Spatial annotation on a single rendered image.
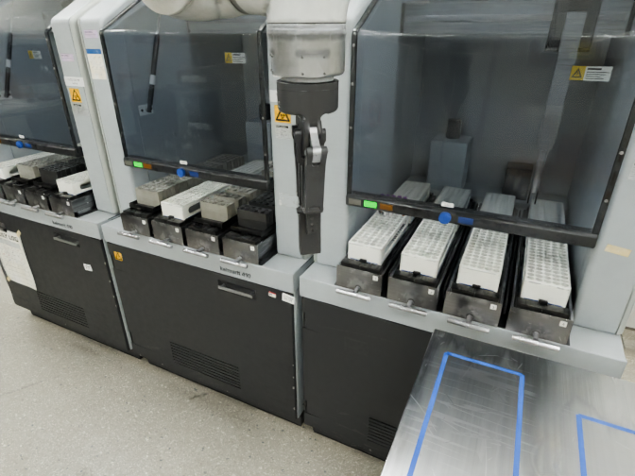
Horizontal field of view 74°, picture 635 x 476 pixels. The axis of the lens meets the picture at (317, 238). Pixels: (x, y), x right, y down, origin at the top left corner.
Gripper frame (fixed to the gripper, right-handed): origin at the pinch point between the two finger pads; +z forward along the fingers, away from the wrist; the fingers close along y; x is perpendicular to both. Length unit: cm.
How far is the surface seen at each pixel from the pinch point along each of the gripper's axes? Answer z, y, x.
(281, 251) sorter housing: 41, -69, 2
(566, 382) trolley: 33, 5, 47
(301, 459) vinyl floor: 116, -47, 4
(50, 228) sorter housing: 50, -126, -90
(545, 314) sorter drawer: 35, -16, 58
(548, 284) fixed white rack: 29, -20, 60
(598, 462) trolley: 33, 20, 40
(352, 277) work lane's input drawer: 38, -45, 19
